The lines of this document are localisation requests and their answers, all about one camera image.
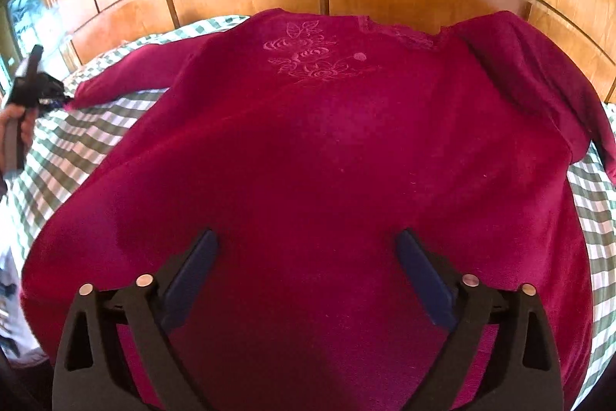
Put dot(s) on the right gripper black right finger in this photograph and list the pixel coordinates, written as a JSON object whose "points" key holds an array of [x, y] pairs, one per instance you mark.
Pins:
{"points": [[499, 353]]}

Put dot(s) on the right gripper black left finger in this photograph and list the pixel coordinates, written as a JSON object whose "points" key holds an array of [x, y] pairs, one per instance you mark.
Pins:
{"points": [[91, 371]]}

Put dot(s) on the dark red knit sweater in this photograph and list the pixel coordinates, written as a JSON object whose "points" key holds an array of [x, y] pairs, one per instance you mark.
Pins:
{"points": [[307, 144]]}

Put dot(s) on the person's left hand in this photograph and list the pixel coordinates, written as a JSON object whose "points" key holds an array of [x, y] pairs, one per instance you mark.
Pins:
{"points": [[17, 125]]}

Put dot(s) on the green white checkered bedspread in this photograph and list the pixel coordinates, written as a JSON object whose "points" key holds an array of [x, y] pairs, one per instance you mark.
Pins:
{"points": [[67, 148]]}

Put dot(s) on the window with view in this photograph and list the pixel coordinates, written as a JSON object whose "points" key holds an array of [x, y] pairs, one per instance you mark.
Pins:
{"points": [[24, 23]]}

